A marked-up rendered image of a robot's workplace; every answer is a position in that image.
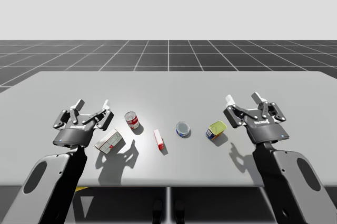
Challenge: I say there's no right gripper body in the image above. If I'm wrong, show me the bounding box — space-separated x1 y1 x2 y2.
244 108 290 145

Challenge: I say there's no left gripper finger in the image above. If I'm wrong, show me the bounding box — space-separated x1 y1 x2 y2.
53 99 85 130
82 99 115 131

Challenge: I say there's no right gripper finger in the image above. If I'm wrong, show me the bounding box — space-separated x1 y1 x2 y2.
251 91 286 124
223 94 255 129

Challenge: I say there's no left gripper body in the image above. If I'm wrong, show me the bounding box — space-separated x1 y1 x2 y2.
52 113 96 148

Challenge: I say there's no green and blue rectangular can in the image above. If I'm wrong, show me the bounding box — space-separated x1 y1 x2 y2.
205 120 228 140

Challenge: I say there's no red and white can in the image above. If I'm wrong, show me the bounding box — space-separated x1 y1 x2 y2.
124 111 141 130

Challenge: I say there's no blue flat can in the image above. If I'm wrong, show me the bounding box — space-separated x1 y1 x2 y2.
175 121 191 138

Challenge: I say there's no red and white carton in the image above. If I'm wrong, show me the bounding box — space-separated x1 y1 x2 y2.
94 128 126 154

